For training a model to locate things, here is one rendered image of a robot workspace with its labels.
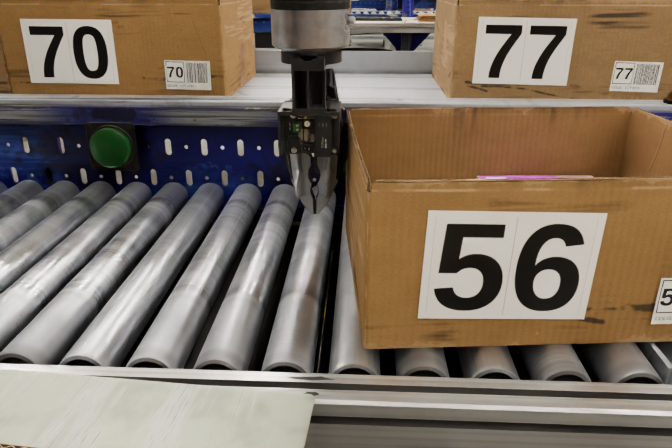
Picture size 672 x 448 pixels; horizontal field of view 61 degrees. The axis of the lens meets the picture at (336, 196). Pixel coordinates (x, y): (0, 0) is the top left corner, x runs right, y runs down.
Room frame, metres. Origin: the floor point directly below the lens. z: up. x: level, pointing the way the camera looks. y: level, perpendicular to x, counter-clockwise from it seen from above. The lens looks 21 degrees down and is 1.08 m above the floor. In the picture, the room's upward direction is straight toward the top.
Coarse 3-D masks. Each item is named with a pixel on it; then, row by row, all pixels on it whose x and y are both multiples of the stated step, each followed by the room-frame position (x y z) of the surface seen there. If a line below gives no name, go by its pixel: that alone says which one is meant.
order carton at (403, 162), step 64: (384, 128) 0.74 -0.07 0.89; (448, 128) 0.75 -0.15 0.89; (512, 128) 0.75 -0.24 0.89; (576, 128) 0.75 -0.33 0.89; (640, 128) 0.73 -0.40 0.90; (384, 192) 0.45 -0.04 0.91; (448, 192) 0.45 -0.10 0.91; (512, 192) 0.46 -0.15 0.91; (576, 192) 0.46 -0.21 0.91; (640, 192) 0.46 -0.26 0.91; (384, 256) 0.45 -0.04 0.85; (640, 256) 0.46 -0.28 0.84; (384, 320) 0.45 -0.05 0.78; (448, 320) 0.46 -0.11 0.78; (512, 320) 0.46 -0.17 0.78; (576, 320) 0.46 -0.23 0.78; (640, 320) 0.46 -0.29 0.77
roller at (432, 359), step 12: (396, 348) 0.48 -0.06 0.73; (408, 348) 0.46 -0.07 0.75; (420, 348) 0.45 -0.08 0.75; (432, 348) 0.46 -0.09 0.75; (396, 360) 0.46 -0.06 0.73; (408, 360) 0.44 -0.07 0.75; (420, 360) 0.44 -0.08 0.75; (432, 360) 0.44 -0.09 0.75; (444, 360) 0.45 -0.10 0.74; (396, 372) 0.45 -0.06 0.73; (408, 372) 0.43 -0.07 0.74; (420, 372) 0.43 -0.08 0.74; (432, 372) 0.43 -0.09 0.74; (444, 372) 0.43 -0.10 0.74
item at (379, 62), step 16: (256, 64) 1.32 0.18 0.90; (272, 64) 1.31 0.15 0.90; (288, 64) 1.31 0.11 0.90; (336, 64) 1.31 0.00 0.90; (352, 64) 1.31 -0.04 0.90; (368, 64) 1.30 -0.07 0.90; (384, 64) 1.30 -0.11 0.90; (400, 64) 1.30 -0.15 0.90; (416, 64) 1.30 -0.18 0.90; (432, 64) 1.30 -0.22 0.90
